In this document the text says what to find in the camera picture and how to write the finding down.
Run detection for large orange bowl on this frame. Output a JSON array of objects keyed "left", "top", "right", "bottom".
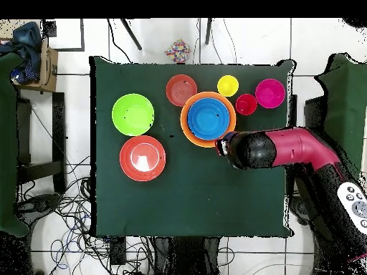
[{"left": 179, "top": 91, "right": 237, "bottom": 149}]

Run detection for large blue bowl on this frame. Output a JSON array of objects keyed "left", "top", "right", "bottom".
[{"left": 186, "top": 97, "right": 231, "bottom": 141}]

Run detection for pink bowl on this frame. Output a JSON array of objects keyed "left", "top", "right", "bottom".
[{"left": 254, "top": 78, "right": 287, "bottom": 110}]

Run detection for red cup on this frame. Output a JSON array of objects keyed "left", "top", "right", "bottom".
[{"left": 235, "top": 93, "right": 258, "bottom": 116}]

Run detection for yellow cup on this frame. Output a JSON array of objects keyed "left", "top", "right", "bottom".
[{"left": 216, "top": 74, "right": 239, "bottom": 97}]

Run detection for small red bowl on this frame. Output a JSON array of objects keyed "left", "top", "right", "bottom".
[{"left": 165, "top": 74, "right": 198, "bottom": 107}]

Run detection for dark green tablecloth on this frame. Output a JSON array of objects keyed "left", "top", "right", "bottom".
[{"left": 90, "top": 55, "right": 296, "bottom": 238}]

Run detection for wide red bowl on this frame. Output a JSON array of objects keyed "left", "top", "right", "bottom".
[{"left": 119, "top": 135, "right": 167, "bottom": 183}]

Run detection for green bowl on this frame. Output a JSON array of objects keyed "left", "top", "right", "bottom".
[{"left": 111, "top": 93, "right": 155, "bottom": 137}]

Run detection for colourful patterned box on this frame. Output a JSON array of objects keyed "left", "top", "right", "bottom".
[{"left": 164, "top": 39, "right": 191, "bottom": 64}]

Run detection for black tripod leg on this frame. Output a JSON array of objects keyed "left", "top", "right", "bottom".
[
  {"left": 204, "top": 18, "right": 214, "bottom": 46},
  {"left": 120, "top": 18, "right": 143, "bottom": 52}
]

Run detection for green cloth covered table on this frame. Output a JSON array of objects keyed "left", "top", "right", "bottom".
[
  {"left": 0, "top": 52, "right": 30, "bottom": 238},
  {"left": 310, "top": 53, "right": 367, "bottom": 178}
]

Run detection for black floor box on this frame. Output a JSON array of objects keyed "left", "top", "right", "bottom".
[{"left": 110, "top": 236, "right": 127, "bottom": 266}]

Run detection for cardboard box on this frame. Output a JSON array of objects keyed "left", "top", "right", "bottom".
[{"left": 14, "top": 38, "right": 59, "bottom": 93}]

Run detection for black caster base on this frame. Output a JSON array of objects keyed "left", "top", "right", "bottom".
[{"left": 14, "top": 193, "right": 62, "bottom": 223}]

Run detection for blue cloth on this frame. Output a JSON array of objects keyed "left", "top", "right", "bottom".
[{"left": 0, "top": 21, "right": 43, "bottom": 84}]

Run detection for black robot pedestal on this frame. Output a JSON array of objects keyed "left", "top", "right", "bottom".
[{"left": 153, "top": 236, "right": 221, "bottom": 275}]

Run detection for tangle of cables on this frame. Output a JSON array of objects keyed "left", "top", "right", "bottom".
[{"left": 15, "top": 155, "right": 156, "bottom": 275}]

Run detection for black stool frame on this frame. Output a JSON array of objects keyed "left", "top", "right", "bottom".
[{"left": 16, "top": 92, "right": 67, "bottom": 195}]

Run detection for black floor frame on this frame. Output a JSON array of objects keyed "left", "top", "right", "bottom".
[{"left": 42, "top": 18, "right": 86, "bottom": 53}]

